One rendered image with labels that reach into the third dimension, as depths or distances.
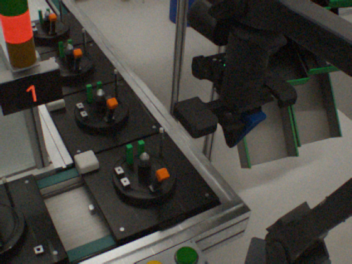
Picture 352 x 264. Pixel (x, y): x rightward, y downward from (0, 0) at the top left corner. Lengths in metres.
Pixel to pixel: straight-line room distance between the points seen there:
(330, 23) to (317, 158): 0.82
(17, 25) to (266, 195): 0.71
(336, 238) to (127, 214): 0.51
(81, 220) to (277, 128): 0.49
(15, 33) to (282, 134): 0.63
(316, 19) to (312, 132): 0.65
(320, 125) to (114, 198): 0.54
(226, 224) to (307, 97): 0.39
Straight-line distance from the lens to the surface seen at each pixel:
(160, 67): 1.48
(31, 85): 0.80
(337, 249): 1.06
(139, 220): 0.87
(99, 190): 0.92
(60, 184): 0.99
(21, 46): 0.76
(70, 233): 0.93
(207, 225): 0.89
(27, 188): 0.95
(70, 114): 1.11
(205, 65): 0.61
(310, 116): 1.08
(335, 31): 0.44
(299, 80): 0.88
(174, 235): 0.87
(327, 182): 1.19
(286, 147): 1.02
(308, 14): 0.46
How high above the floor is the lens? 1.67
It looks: 42 degrees down
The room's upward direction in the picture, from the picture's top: 5 degrees clockwise
